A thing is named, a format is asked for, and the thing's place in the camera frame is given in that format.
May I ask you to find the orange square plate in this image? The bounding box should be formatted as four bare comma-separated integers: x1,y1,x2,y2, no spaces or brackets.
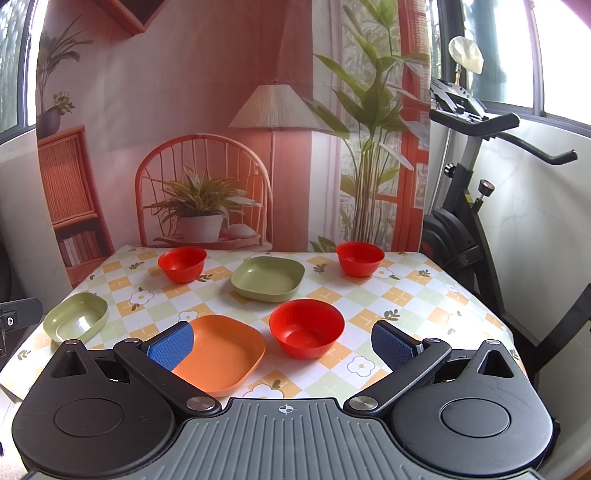
172,315,266,398

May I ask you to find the red bowl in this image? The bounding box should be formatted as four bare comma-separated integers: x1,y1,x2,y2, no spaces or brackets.
269,298,346,360
157,246,207,284
335,241,385,278

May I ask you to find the large green square plate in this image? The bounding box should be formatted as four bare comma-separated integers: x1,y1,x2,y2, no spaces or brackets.
230,256,305,303

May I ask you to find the small green square plate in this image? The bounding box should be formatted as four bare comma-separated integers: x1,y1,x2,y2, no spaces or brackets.
42,292,108,344

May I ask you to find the floral checkered tablecloth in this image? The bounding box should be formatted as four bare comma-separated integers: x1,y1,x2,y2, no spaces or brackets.
0,244,528,409

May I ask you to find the black exercise bike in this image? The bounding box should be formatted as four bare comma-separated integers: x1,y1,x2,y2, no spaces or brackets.
419,77,591,370

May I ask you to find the printed room backdrop cloth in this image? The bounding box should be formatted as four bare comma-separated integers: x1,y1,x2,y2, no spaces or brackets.
38,1,430,284

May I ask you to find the white cloth on bike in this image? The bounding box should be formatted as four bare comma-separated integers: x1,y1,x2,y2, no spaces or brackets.
448,36,485,75

